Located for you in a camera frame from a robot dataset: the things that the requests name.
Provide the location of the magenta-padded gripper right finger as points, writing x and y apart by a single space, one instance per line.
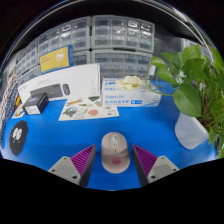
160 166

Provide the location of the red blue checkered cloth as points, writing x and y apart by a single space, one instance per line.
7 96

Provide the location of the small black cardboard box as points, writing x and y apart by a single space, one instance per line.
35 104

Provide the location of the cream disposable glove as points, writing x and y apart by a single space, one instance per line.
130 82

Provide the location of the green leafy potted plant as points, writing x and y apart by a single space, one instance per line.
188 100

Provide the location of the yellow and blue box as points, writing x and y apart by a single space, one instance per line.
56 60

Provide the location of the white keyboard packaging box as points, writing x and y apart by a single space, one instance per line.
80 78

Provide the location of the white blue glove box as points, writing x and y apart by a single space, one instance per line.
130 98

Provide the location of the white plant pot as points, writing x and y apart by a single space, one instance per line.
190 131

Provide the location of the pink beige computer mouse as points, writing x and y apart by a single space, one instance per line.
115 153

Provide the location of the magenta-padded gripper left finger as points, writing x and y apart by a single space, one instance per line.
66 168

